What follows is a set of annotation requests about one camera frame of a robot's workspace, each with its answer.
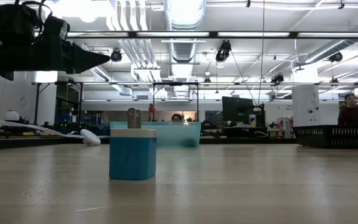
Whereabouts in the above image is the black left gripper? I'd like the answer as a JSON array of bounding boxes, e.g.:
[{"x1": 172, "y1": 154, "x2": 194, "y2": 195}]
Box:
[{"x1": 0, "y1": 39, "x2": 111, "y2": 82}]

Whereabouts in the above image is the teal translucent plastic bin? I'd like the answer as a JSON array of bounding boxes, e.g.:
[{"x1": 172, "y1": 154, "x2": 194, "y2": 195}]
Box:
[{"x1": 109, "y1": 121, "x2": 203, "y2": 149}]

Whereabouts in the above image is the black ceiling spotlight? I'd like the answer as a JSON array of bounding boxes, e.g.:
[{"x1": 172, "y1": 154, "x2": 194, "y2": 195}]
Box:
[
  {"x1": 215, "y1": 39, "x2": 232, "y2": 63},
  {"x1": 110, "y1": 48, "x2": 123, "y2": 63},
  {"x1": 328, "y1": 51, "x2": 344, "y2": 63}
]

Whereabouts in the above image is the white round charger puck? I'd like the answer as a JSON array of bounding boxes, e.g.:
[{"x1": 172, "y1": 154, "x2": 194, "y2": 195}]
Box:
[{"x1": 80, "y1": 128, "x2": 102, "y2": 147}]

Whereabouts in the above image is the red figure object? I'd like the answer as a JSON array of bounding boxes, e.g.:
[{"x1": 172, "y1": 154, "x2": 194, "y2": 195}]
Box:
[{"x1": 148, "y1": 103, "x2": 157, "y2": 122}]

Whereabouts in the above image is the white dome lamp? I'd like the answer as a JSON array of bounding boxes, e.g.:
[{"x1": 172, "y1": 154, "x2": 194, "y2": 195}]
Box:
[{"x1": 4, "y1": 110, "x2": 21, "y2": 122}]

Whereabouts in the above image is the blue white charger plug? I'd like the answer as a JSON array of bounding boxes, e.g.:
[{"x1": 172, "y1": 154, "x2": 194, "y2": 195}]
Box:
[{"x1": 109, "y1": 107, "x2": 158, "y2": 181}]

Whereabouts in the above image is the black computer monitor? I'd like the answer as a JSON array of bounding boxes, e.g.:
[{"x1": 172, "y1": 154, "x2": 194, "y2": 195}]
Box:
[{"x1": 222, "y1": 96, "x2": 254, "y2": 123}]

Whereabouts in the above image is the black plastic mesh basket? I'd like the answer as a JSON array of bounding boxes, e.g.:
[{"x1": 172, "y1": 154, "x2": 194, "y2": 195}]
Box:
[{"x1": 291, "y1": 124, "x2": 358, "y2": 148}]

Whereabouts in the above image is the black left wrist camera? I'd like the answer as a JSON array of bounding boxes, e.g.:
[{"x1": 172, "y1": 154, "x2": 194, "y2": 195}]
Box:
[{"x1": 42, "y1": 14, "x2": 71, "y2": 42}]

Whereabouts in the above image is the black background rig frame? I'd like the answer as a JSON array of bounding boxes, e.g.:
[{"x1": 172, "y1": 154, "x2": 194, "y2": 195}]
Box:
[{"x1": 31, "y1": 80, "x2": 200, "y2": 125}]

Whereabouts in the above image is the silver ventilation duct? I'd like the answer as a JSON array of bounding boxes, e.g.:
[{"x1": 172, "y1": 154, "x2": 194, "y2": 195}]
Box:
[{"x1": 162, "y1": 0, "x2": 208, "y2": 65}]

